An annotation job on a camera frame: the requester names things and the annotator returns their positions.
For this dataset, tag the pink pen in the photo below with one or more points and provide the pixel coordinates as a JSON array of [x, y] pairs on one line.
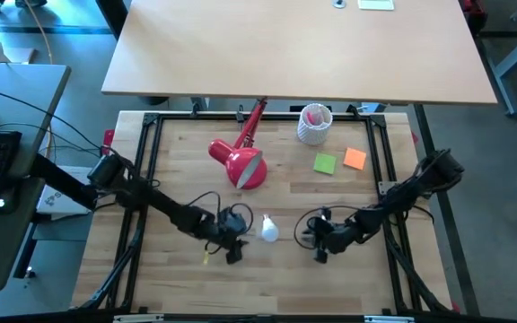
[[314, 119]]

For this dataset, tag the white textured pen cup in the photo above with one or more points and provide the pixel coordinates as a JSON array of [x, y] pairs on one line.
[[314, 134]]

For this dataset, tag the orange sticky note pad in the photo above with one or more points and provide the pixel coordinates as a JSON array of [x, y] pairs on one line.
[[355, 159]]

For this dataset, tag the silver metal bracket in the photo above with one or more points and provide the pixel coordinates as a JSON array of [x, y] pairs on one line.
[[139, 318], [388, 319]]

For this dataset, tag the round grey desk grommet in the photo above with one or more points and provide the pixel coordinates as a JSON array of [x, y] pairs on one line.
[[339, 3]]

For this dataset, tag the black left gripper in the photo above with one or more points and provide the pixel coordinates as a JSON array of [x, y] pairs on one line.
[[216, 229]]

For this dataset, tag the small red clamp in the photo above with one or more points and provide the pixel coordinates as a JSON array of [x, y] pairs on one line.
[[108, 141]]

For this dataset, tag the black computer mouse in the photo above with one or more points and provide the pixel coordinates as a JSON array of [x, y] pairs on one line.
[[5, 199]]

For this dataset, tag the green sticky note pad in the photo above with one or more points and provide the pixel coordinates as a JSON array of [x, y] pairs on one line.
[[325, 163]]

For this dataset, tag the red desk lamp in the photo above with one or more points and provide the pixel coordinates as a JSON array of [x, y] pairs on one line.
[[236, 168]]

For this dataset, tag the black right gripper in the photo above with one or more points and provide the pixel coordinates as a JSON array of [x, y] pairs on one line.
[[339, 235]]

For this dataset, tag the white blue box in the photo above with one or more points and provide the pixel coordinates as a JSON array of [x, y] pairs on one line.
[[373, 107]]

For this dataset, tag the large beige wooden desk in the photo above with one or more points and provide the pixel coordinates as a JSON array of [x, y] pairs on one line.
[[308, 45]]

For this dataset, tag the white printed box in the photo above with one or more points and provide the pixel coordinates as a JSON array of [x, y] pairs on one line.
[[56, 197]]

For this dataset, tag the white lightbulb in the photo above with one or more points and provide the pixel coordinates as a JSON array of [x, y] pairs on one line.
[[269, 232]]

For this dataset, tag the white paper sheet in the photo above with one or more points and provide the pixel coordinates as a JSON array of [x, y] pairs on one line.
[[375, 4]]

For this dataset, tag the grey side desk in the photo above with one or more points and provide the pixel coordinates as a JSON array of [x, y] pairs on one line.
[[7, 247]]

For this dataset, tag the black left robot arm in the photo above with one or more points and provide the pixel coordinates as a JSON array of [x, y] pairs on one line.
[[160, 204]]

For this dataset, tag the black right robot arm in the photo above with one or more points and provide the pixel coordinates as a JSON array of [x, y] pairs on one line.
[[402, 197]]

